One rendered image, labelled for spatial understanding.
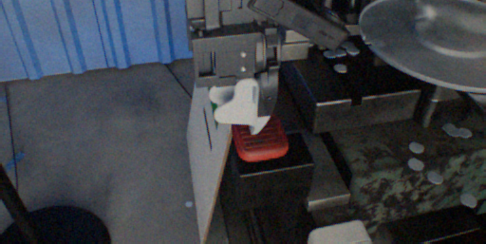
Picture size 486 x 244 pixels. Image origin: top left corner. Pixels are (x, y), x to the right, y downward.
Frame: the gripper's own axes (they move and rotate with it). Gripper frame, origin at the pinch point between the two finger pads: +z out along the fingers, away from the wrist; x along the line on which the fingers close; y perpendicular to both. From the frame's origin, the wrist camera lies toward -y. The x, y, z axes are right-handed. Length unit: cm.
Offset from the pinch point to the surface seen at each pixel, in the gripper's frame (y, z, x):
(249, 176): 1.8, 5.5, 3.0
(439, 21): -32.5, -3.3, -13.7
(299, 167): -4.4, 5.4, 3.0
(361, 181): -15.2, 13.2, 1.1
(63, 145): 55, 76, -85
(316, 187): -7.9, 11.5, 1.9
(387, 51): -20.5, -2.2, -8.3
